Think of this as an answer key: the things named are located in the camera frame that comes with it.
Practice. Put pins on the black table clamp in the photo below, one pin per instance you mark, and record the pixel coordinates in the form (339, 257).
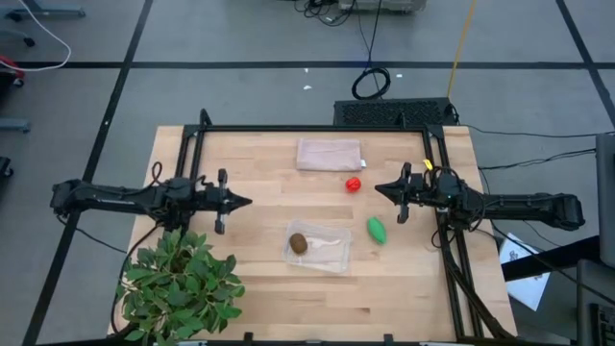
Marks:
(388, 338)
(248, 337)

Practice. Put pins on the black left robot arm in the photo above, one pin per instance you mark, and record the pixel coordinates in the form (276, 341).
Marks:
(110, 197)

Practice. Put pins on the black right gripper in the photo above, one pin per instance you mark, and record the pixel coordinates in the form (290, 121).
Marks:
(422, 190)

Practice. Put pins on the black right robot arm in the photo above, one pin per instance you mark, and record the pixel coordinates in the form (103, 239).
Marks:
(519, 204)

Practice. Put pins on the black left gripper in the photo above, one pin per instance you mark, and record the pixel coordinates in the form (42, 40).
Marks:
(222, 221)

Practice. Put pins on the grey stand leg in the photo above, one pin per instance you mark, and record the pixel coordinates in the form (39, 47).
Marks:
(48, 10)

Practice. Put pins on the brown toy kiwi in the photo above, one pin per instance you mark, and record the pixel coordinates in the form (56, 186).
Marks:
(298, 243)

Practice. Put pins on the black aluminium rig frame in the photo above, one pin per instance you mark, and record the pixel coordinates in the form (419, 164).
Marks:
(312, 128)

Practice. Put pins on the grey cabinet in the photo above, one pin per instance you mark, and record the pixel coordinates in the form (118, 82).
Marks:
(606, 202)

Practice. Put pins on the white paper sheet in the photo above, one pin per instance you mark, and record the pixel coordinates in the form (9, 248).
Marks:
(526, 283)

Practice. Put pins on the red toy tomato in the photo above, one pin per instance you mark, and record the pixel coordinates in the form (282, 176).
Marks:
(353, 184)

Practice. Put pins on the pink folded cloth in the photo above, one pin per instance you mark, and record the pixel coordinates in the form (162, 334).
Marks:
(329, 155)

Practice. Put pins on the green artificial plant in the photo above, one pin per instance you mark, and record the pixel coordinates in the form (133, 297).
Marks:
(178, 288)

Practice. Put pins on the black beam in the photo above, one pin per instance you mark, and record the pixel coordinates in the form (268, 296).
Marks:
(552, 259)

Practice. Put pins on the green toy corn cob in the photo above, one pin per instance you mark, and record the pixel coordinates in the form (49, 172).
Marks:
(377, 230)

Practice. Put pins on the clear plastic tupperware container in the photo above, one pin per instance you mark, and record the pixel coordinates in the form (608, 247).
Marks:
(331, 259)

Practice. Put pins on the yellow clip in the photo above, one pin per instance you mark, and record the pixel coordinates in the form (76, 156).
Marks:
(427, 164)

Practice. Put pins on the grey device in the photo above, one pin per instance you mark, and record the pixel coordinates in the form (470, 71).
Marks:
(382, 5)

